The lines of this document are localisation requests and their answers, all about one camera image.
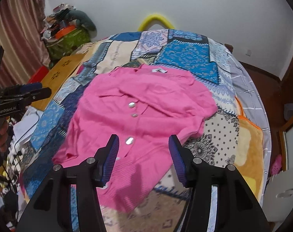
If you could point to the peach patterned quilt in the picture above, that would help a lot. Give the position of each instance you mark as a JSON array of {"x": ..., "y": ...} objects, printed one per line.
[{"x": 88, "y": 48}]

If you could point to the brown striped curtain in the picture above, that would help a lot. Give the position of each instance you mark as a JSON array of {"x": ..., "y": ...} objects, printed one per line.
[{"x": 21, "y": 29}]

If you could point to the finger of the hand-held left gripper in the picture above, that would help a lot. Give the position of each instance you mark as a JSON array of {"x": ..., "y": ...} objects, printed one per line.
[
  {"x": 40, "y": 94},
  {"x": 32, "y": 87}
]

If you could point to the yellow foam tube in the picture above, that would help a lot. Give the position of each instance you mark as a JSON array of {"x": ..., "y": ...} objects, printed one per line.
[{"x": 156, "y": 17}]

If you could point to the wooden folding lap desk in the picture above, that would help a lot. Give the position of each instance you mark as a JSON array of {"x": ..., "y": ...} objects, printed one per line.
[{"x": 62, "y": 70}]

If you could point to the pink button cardigan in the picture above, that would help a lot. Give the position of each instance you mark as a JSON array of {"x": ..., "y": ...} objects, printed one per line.
[{"x": 136, "y": 96}]

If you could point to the orange box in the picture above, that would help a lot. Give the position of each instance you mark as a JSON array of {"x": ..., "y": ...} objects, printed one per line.
[{"x": 65, "y": 31}]

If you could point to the orange plush blanket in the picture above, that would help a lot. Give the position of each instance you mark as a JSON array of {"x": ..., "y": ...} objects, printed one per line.
[{"x": 250, "y": 145}]

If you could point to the red box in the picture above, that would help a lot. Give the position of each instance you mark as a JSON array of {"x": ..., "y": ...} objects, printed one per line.
[{"x": 39, "y": 73}]

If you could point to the green patterned storage bag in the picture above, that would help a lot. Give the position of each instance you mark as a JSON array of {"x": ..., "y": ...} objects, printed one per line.
[{"x": 71, "y": 41}]

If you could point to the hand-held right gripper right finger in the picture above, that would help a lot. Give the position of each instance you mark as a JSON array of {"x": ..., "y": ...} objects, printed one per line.
[{"x": 176, "y": 154}]

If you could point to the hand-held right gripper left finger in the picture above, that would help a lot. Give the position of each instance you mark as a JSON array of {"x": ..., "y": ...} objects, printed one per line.
[{"x": 111, "y": 159}]

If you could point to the pink clog shoe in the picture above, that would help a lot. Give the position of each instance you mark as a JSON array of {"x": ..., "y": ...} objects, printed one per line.
[{"x": 275, "y": 164}]

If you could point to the grey checked sheet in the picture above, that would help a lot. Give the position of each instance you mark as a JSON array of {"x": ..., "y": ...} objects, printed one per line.
[{"x": 247, "y": 87}]

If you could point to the blue patchwork bed sheet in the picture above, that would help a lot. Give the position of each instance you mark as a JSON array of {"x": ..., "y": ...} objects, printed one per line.
[{"x": 190, "y": 58}]

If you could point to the person's left hand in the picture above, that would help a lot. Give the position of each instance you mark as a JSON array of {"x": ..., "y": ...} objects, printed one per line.
[{"x": 2, "y": 135}]

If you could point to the white wall socket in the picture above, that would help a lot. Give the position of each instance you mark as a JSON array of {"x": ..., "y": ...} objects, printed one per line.
[{"x": 248, "y": 52}]

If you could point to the dark wooden bed frame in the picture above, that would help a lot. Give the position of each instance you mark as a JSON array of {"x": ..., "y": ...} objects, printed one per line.
[{"x": 229, "y": 48}]

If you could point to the white plastic stool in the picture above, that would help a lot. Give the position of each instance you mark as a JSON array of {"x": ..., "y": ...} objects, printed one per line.
[{"x": 281, "y": 198}]

